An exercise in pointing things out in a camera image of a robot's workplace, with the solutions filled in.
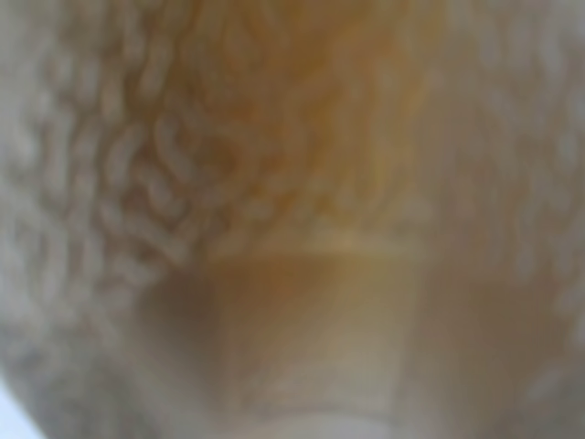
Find clear plastic drink bottle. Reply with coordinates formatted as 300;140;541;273
0;0;585;439

